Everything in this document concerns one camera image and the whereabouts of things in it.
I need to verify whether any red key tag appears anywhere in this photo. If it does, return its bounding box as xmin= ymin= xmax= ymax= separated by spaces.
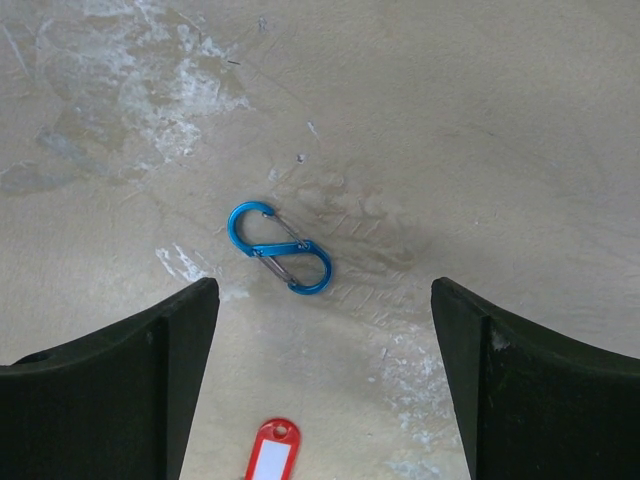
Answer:
xmin=244 ymin=418 xmax=302 ymax=480

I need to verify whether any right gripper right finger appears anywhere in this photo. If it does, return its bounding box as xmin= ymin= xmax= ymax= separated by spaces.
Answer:
xmin=431 ymin=278 xmax=639 ymax=479

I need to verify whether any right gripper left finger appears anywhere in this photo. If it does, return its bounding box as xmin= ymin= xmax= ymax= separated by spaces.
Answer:
xmin=1 ymin=278 xmax=220 ymax=479

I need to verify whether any blue S carabiner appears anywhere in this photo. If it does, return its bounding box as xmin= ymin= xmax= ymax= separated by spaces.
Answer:
xmin=227 ymin=201 xmax=333 ymax=296

